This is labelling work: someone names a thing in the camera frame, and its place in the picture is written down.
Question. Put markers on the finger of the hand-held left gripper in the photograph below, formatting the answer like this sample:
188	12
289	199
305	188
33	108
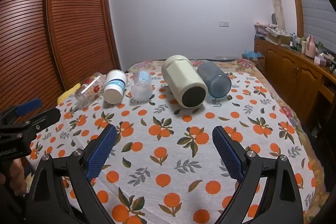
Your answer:
48	115
27	105

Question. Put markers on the group of small bottles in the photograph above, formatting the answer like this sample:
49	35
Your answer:
298	43

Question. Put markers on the wooden slatted wardrobe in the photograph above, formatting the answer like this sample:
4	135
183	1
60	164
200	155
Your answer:
65	16

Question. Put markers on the pile of packets and boxes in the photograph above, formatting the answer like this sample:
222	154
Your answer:
273	33

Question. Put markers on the pink bottle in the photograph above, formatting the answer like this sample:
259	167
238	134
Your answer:
310	47

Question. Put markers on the purple box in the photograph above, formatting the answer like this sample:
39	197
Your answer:
321	60

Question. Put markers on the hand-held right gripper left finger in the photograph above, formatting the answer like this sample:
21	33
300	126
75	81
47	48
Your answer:
103	151

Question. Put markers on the blue plastic bag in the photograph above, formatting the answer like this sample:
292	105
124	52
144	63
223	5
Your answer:
252	54

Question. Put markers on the floral bed sheet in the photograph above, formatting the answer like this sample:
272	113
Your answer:
288	111

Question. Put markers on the wooden sideboard cabinet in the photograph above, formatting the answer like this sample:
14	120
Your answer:
288	69

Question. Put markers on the white paper cup blue band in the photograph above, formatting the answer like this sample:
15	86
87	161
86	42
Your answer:
114	87

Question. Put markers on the person's left hand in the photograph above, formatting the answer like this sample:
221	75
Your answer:
16	174

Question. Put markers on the clear plastic bottle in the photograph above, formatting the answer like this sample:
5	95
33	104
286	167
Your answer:
141	87

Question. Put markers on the white wall switch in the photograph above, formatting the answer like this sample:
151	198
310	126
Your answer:
223	24

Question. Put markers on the yellow cloth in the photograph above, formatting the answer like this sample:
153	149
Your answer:
67	94

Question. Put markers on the orange fruit print blanket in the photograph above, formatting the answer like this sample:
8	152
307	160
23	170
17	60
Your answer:
170	161

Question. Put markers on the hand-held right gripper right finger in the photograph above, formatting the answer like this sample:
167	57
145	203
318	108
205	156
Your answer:
227	153

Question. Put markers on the cream insulated cup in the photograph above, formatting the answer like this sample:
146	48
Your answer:
181	79

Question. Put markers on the clear glass cup red print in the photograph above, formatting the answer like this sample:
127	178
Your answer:
89	90

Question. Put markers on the blue translucent plastic cup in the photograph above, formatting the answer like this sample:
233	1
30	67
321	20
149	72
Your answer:
215	79

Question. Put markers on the grey window blind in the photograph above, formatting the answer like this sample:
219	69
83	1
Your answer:
312	3

